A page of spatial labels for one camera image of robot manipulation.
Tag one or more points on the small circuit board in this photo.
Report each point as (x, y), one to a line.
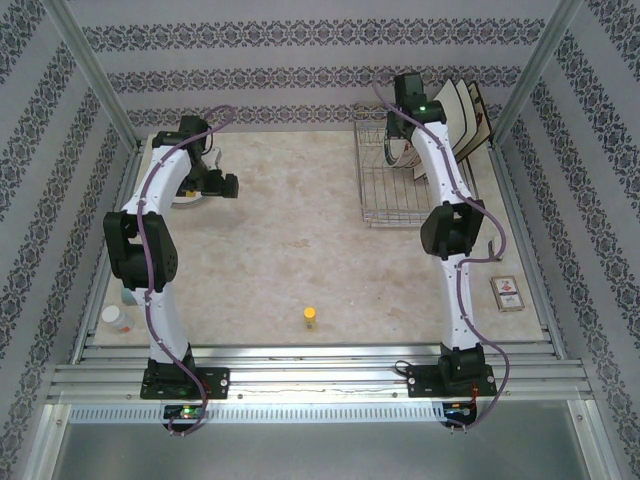
(457, 409)

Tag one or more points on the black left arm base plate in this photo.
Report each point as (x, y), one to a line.
(217, 382)

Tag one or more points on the circuit board green light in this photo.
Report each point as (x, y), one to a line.
(185, 412)

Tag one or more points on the small yellow bottle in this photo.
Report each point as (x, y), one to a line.
(310, 320)

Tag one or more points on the grey metal panel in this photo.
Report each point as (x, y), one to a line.
(320, 450)

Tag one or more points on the playing card box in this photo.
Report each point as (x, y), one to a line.
(507, 295)

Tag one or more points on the small round patterned plate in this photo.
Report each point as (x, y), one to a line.
(391, 153)
(409, 157)

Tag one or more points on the white jar orange label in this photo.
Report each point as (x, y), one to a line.
(115, 317)

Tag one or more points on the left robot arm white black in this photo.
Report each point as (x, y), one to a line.
(145, 250)

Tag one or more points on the aluminium side rail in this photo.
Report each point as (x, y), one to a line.
(131, 170)
(505, 172)

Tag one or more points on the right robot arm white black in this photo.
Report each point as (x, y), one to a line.
(450, 230)

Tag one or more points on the aluminium frame post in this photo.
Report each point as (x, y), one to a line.
(537, 65)
(90, 70)

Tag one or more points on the aluminium mounting rails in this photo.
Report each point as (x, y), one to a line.
(320, 372)

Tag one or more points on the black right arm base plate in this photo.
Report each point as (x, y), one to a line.
(425, 385)

